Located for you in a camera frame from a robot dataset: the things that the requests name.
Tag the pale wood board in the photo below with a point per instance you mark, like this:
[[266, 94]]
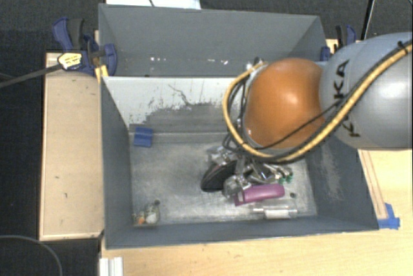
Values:
[[71, 152]]

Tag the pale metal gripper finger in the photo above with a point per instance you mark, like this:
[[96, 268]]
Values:
[[218, 156], [235, 186]]

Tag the clear plastic tube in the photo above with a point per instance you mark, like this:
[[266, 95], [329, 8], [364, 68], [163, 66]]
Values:
[[277, 211]]

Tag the blue sponge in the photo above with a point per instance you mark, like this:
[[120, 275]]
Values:
[[143, 136]]

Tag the black oval brush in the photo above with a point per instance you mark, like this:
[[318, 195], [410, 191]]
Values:
[[215, 178]]

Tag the grey metal bin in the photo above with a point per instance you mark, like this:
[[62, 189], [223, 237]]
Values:
[[167, 168]]

